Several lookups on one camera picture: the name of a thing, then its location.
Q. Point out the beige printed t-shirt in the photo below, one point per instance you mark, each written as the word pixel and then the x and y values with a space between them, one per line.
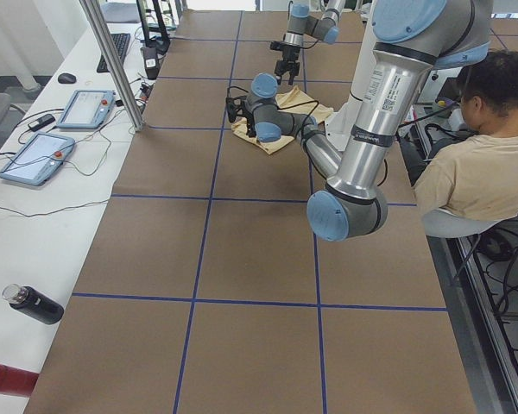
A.
pixel 292 103

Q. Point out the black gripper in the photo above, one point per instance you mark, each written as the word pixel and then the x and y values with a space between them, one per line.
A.
pixel 289 56
pixel 250 121

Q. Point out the red fire extinguisher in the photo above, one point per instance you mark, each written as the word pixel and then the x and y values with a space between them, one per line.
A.
pixel 17 382

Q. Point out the white chair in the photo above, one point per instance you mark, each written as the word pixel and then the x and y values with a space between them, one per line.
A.
pixel 443 224

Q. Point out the aluminium frame post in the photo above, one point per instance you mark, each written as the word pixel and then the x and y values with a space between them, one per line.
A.
pixel 106 45

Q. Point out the black device with label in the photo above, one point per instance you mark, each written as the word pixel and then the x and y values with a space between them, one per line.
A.
pixel 151 62

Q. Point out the black water bottle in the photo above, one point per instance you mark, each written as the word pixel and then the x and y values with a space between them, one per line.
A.
pixel 32 303

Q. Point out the brown paper table cover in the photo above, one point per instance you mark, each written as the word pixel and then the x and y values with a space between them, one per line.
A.
pixel 205 291

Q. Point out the black computer mouse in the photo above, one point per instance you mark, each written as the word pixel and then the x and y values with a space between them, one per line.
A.
pixel 66 78

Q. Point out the upper teach pendant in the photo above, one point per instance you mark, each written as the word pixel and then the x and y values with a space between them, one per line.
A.
pixel 86 109

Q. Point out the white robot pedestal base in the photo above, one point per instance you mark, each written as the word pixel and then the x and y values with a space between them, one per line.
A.
pixel 338 125

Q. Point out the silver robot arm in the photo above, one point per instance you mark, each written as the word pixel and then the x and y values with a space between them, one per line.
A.
pixel 299 24
pixel 412 38

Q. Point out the lower teach pendant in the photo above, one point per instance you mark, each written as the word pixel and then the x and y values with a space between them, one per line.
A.
pixel 38 159

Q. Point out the teach pendant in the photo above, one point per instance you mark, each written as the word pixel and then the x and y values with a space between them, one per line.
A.
pixel 86 109
pixel 38 159

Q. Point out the seated person beige shirt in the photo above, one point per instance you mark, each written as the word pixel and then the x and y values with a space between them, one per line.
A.
pixel 477 178

